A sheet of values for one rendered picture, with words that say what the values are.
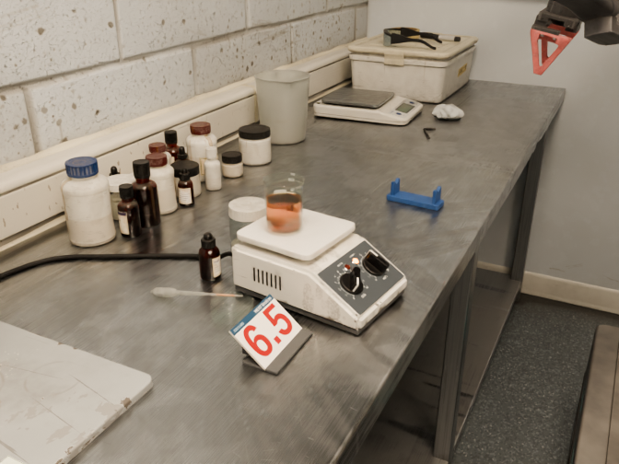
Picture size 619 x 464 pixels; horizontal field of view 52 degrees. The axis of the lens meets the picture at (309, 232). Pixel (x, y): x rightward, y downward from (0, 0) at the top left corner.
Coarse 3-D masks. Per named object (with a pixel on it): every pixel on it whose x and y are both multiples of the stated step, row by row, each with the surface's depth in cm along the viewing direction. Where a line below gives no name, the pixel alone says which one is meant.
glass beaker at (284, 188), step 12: (276, 168) 83; (288, 168) 83; (264, 180) 82; (276, 180) 84; (288, 180) 84; (300, 180) 82; (264, 192) 81; (276, 192) 79; (288, 192) 79; (300, 192) 80; (276, 204) 80; (288, 204) 80; (300, 204) 81; (276, 216) 81; (288, 216) 81; (300, 216) 82; (276, 228) 82; (288, 228) 82; (300, 228) 83
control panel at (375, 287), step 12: (348, 252) 83; (360, 252) 84; (336, 264) 80; (348, 264) 81; (360, 264) 82; (324, 276) 78; (336, 276) 79; (360, 276) 81; (372, 276) 82; (384, 276) 83; (396, 276) 84; (336, 288) 77; (372, 288) 80; (384, 288) 81; (348, 300) 77; (360, 300) 78; (372, 300) 78; (360, 312) 76
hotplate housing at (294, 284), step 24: (360, 240) 86; (240, 264) 84; (264, 264) 81; (288, 264) 79; (312, 264) 79; (240, 288) 86; (264, 288) 83; (288, 288) 80; (312, 288) 78; (312, 312) 79; (336, 312) 77
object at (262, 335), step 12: (264, 312) 76; (276, 312) 77; (252, 324) 73; (264, 324) 75; (276, 324) 76; (288, 324) 77; (240, 336) 71; (252, 336) 72; (264, 336) 73; (276, 336) 75; (252, 348) 71; (264, 348) 72; (276, 348) 73; (264, 360) 71
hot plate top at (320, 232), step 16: (256, 224) 86; (304, 224) 86; (320, 224) 86; (336, 224) 86; (352, 224) 86; (256, 240) 81; (272, 240) 81; (288, 240) 81; (304, 240) 81; (320, 240) 81; (336, 240) 82; (304, 256) 77
